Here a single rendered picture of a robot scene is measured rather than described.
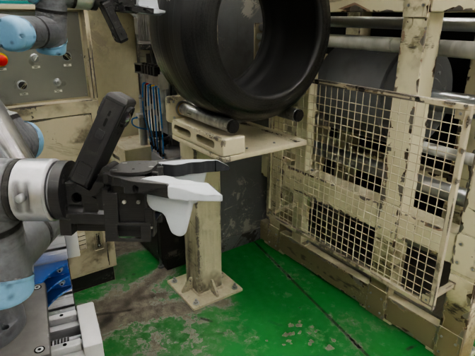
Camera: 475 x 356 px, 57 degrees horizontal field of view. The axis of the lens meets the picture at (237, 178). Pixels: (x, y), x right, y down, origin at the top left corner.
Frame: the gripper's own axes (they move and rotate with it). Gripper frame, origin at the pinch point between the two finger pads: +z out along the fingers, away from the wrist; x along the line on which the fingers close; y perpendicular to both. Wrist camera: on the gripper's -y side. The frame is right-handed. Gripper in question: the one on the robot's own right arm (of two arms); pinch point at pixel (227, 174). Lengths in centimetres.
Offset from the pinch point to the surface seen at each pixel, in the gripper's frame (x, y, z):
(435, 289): -83, 57, 64
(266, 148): -98, 13, 9
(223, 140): -87, 8, -6
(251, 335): -109, 92, 5
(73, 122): -129, 7, -70
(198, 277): -133, 78, -19
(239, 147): -91, 11, -1
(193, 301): -128, 88, -22
